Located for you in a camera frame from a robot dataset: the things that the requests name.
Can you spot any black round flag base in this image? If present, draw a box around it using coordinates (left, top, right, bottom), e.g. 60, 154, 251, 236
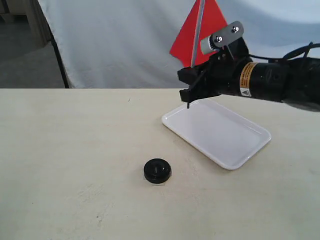
143, 158, 172, 184

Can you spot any white plastic tray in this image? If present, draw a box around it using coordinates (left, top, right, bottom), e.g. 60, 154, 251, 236
161, 98, 272, 171

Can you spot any red flag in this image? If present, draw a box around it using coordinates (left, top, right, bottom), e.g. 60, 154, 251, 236
169, 0, 227, 97

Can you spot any metal bracket with motor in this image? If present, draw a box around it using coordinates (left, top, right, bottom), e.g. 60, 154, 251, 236
200, 21, 244, 55

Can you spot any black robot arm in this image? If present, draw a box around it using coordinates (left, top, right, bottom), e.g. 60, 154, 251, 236
177, 38, 320, 112

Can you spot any white backdrop cloth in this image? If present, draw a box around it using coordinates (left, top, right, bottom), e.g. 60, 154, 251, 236
39, 0, 320, 89

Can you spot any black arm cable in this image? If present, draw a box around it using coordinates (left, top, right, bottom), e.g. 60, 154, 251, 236
248, 41, 320, 62

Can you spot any wooden furniture in background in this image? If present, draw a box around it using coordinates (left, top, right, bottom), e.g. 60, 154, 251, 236
0, 0, 52, 48

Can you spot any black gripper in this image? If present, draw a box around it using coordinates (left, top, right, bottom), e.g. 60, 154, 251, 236
177, 37, 253, 103

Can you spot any black stand pole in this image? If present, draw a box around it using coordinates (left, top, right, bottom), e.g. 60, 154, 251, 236
51, 34, 70, 89

